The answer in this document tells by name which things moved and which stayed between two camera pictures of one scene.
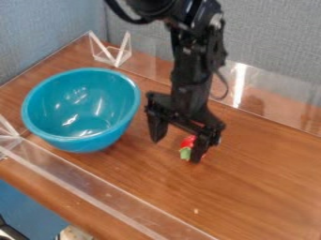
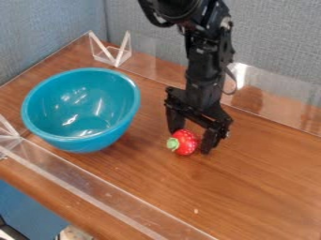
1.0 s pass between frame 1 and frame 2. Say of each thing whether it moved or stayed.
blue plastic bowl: stayed
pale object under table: stayed
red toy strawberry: moved
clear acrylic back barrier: stayed
